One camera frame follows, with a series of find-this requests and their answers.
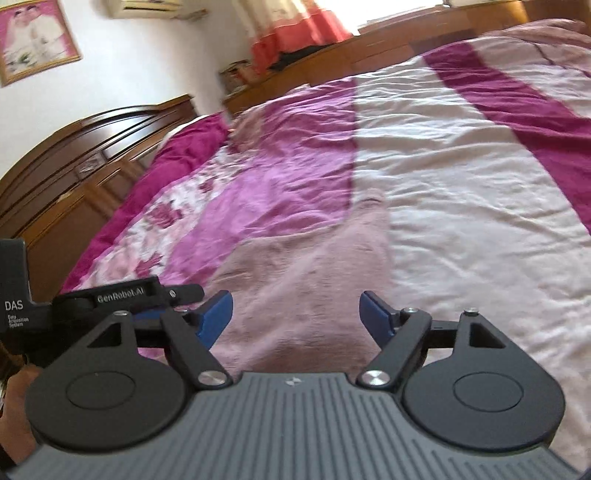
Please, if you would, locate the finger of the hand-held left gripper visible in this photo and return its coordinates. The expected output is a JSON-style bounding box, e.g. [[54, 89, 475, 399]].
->
[[52, 276, 205, 326]]

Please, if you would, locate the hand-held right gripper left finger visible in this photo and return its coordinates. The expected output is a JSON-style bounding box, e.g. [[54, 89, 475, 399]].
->
[[87, 291, 233, 389]]

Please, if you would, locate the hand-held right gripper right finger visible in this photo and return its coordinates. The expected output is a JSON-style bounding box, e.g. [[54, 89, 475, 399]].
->
[[356, 291, 507, 389]]

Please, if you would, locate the pink knitted cardigan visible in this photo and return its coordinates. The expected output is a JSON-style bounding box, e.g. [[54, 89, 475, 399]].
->
[[210, 194, 399, 376]]

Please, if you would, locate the person's left hand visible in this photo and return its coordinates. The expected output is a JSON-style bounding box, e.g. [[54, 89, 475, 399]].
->
[[0, 364, 41, 462]]

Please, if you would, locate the wooden headboard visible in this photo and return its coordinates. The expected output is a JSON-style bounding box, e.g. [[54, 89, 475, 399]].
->
[[0, 95, 200, 303]]

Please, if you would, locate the pink floral duvet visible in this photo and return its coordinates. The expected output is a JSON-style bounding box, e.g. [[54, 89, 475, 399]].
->
[[60, 76, 358, 361]]

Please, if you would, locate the striped towel blanket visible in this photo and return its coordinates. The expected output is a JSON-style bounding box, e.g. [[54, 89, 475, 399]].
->
[[351, 18, 591, 467]]

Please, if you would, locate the stack of books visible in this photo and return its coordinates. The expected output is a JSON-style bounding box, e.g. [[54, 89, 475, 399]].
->
[[219, 60, 256, 96]]

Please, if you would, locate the long wooden cabinet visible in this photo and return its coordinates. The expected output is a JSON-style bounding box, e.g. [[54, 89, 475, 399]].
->
[[222, 0, 529, 116]]

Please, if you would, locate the dark cloth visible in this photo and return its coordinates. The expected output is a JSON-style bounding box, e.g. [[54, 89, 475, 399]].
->
[[272, 46, 325, 73]]

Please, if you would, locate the white air conditioner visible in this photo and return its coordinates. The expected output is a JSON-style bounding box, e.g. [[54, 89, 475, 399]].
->
[[107, 0, 205, 20]]

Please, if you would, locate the orange curtain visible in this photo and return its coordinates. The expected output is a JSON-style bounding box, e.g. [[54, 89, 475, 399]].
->
[[235, 0, 355, 75]]

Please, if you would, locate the window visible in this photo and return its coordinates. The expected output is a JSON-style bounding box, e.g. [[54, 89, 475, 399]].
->
[[323, 0, 445, 28]]

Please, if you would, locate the framed wall picture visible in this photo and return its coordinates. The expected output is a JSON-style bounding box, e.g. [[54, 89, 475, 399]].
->
[[0, 0, 83, 88]]

